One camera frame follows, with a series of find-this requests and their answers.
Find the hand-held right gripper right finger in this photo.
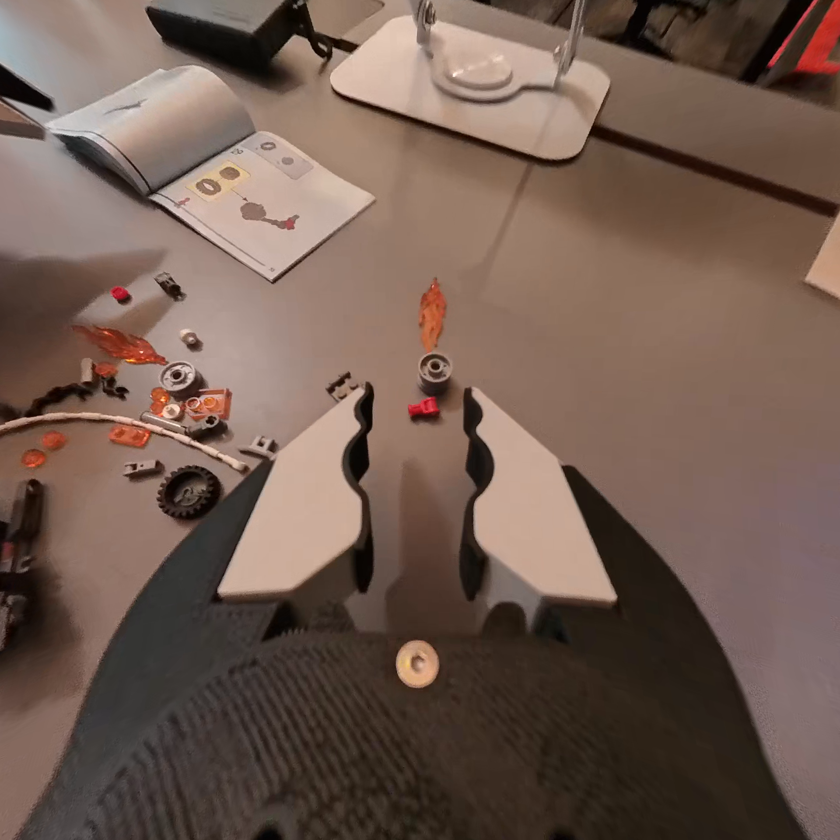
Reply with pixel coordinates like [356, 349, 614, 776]
[458, 387, 619, 634]

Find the thin black lego tire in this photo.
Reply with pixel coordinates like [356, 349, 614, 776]
[155, 464, 223, 522]

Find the white laptop stand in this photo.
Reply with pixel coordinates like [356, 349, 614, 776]
[330, 0, 613, 162]

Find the lego instruction booklet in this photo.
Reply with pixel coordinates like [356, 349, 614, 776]
[46, 64, 376, 284]

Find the black power bank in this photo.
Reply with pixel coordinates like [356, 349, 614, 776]
[144, 0, 311, 72]

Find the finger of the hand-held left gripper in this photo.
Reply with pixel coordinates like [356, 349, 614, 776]
[0, 62, 55, 141]

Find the black cable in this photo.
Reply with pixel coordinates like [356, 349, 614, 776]
[295, 0, 358, 61]

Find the white flexible lego tube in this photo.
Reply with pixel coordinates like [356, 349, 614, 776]
[0, 409, 250, 473]

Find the grey lego pin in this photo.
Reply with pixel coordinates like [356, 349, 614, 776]
[140, 402, 198, 431]

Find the black lego motorcycle build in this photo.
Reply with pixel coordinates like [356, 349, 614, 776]
[0, 478, 48, 652]

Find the grey lego wheel hub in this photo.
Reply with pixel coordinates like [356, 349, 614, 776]
[417, 352, 455, 399]
[159, 360, 199, 399]

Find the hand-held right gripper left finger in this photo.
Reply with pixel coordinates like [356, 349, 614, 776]
[217, 382, 376, 624]

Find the orange lego flame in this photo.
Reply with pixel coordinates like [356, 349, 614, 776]
[71, 323, 169, 367]
[418, 277, 449, 355]

